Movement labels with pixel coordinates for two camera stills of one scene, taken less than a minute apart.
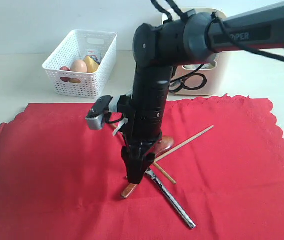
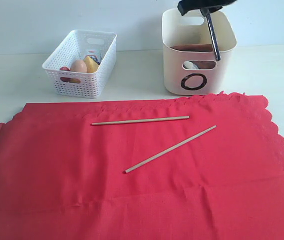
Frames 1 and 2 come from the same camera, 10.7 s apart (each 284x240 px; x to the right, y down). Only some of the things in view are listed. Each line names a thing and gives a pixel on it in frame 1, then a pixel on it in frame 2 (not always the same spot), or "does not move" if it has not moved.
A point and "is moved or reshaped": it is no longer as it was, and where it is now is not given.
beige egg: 79,66 does not move
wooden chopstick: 153,163 to 141,120
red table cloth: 47,176 does not move
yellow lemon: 74,80 does not move
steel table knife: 175,202 is moved or reshaped
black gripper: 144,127 to 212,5
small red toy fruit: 63,78 does not move
